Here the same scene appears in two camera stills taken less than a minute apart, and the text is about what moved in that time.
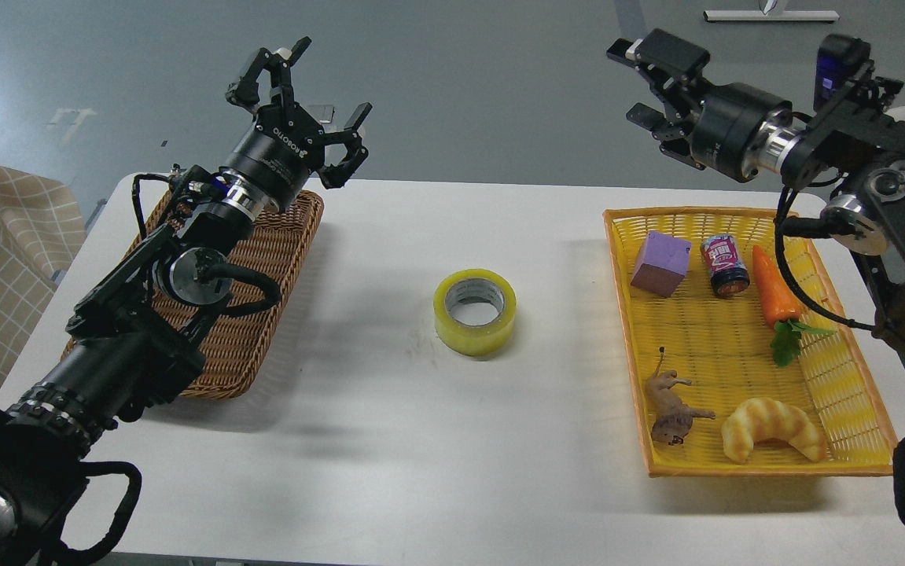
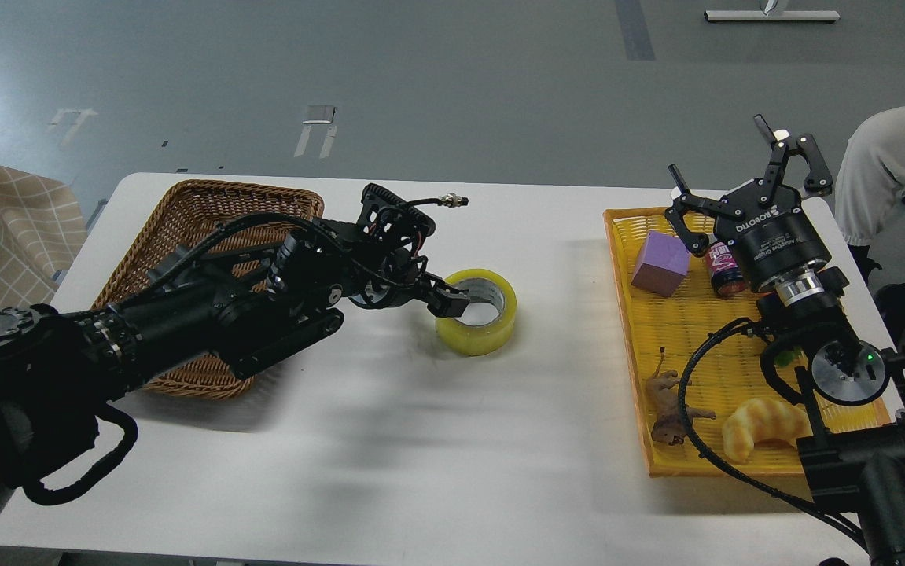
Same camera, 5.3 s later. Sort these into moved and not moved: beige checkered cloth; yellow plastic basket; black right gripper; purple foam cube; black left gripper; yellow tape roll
Moved: black right gripper; black left gripper
Not moved: yellow plastic basket; yellow tape roll; beige checkered cloth; purple foam cube
